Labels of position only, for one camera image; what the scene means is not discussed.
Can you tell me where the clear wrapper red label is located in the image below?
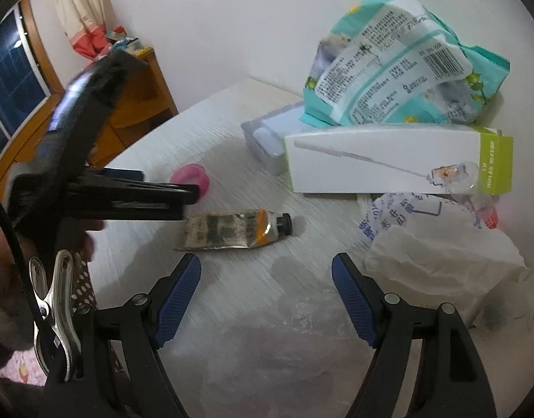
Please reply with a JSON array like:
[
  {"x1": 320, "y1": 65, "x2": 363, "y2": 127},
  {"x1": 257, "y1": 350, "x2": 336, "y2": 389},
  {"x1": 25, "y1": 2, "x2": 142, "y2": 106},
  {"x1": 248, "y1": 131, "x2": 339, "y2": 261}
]
[{"x1": 445, "y1": 189, "x2": 501, "y2": 231}]

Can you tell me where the polka-dot cloth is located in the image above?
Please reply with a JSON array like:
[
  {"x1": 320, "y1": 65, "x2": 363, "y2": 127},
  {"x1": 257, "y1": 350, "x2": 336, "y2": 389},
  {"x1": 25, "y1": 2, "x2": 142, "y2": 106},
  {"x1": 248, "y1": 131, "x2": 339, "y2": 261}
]
[{"x1": 71, "y1": 250, "x2": 98, "y2": 310}]

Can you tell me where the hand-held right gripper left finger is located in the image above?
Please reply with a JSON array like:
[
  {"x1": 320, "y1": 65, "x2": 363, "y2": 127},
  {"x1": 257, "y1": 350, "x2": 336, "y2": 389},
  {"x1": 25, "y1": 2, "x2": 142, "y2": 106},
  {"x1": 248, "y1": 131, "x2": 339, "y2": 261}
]
[{"x1": 43, "y1": 253, "x2": 202, "y2": 418}]

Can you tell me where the translucent plastic box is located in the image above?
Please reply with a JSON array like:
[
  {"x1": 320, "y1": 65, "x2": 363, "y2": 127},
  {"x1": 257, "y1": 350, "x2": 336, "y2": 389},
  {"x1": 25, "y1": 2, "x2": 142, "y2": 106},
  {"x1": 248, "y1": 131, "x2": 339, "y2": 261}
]
[{"x1": 242, "y1": 101, "x2": 307, "y2": 175}]

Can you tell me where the window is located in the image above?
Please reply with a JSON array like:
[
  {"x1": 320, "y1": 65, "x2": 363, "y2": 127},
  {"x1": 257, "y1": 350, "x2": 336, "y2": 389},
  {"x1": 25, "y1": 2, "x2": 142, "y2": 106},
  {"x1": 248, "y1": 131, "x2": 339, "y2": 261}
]
[{"x1": 0, "y1": 0, "x2": 54, "y2": 170}]

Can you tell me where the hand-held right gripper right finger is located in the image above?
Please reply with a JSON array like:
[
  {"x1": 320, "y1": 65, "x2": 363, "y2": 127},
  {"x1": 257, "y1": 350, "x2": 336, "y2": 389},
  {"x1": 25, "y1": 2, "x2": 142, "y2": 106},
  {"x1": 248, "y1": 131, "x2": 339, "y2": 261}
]
[{"x1": 331, "y1": 253, "x2": 496, "y2": 418}]

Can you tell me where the person's left hand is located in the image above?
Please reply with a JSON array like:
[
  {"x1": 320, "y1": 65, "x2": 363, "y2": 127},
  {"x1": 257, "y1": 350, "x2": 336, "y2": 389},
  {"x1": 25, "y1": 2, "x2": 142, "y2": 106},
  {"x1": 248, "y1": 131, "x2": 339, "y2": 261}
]
[{"x1": 0, "y1": 225, "x2": 32, "y2": 310}]

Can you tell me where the white tissue paper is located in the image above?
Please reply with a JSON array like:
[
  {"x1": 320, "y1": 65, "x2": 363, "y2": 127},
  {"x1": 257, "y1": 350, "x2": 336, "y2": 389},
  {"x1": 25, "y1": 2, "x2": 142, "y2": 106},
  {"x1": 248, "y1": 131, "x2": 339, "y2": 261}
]
[{"x1": 364, "y1": 224, "x2": 529, "y2": 329}]

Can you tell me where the white box green end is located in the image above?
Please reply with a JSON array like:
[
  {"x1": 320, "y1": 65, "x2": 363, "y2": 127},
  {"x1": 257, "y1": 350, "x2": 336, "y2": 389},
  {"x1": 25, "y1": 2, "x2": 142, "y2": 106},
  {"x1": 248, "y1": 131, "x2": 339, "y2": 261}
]
[{"x1": 283, "y1": 124, "x2": 514, "y2": 194}]

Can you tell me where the cream floral curtain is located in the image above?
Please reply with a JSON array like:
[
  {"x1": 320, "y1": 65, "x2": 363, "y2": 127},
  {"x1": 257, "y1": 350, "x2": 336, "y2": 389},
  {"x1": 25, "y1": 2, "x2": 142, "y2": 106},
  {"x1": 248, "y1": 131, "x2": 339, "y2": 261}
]
[{"x1": 47, "y1": 0, "x2": 111, "y2": 59}]

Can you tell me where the wooden cabinet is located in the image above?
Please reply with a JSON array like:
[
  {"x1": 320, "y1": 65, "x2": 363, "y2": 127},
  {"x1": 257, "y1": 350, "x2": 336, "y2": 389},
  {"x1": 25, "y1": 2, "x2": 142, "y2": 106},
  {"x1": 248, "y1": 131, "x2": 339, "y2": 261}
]
[{"x1": 90, "y1": 48, "x2": 178, "y2": 168}]

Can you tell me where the printed white plastic bag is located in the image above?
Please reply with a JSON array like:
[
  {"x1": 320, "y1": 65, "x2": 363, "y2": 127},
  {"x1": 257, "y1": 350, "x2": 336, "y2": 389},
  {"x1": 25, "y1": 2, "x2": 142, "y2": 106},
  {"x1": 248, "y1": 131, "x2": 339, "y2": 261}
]
[{"x1": 358, "y1": 191, "x2": 501, "y2": 245}]

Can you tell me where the tube black cap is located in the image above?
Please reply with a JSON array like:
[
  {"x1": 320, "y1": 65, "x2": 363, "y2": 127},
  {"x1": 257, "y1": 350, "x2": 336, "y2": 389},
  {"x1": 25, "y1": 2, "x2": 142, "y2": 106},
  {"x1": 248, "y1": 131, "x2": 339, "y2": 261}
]
[{"x1": 173, "y1": 210, "x2": 292, "y2": 252}]

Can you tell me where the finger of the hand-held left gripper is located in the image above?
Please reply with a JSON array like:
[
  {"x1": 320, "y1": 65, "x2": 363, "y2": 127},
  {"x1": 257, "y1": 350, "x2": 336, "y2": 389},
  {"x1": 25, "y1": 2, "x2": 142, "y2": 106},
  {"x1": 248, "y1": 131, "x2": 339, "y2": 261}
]
[
  {"x1": 67, "y1": 166, "x2": 201, "y2": 205},
  {"x1": 69, "y1": 198, "x2": 185, "y2": 222}
]

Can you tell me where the pink plastic cup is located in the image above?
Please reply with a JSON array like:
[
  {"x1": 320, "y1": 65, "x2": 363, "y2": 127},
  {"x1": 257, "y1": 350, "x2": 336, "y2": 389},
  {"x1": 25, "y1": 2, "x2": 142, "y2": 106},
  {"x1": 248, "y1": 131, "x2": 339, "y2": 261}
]
[{"x1": 170, "y1": 163, "x2": 211, "y2": 198}]

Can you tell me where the pink cartoon blanket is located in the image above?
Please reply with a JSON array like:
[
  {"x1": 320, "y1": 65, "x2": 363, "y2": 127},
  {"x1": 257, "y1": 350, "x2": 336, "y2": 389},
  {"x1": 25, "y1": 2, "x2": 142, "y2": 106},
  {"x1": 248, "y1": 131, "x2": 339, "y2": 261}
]
[{"x1": 0, "y1": 348, "x2": 54, "y2": 386}]

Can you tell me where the teal wet wipes packet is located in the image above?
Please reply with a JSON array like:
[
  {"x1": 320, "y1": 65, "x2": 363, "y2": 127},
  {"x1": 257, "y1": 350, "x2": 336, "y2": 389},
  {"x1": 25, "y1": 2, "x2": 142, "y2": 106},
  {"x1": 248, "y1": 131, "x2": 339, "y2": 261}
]
[{"x1": 299, "y1": 0, "x2": 511, "y2": 128}]

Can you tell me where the metal spring clip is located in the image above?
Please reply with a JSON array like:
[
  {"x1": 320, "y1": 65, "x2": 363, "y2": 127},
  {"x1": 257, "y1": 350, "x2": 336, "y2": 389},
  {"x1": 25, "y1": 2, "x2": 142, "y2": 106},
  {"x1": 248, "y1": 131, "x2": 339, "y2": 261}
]
[{"x1": 29, "y1": 249, "x2": 84, "y2": 383}]

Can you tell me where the black cable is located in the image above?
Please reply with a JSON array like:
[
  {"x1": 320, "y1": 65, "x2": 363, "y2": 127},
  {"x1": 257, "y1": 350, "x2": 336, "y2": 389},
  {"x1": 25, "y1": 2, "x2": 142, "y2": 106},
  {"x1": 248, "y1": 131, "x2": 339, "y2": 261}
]
[{"x1": 0, "y1": 185, "x2": 59, "y2": 349}]

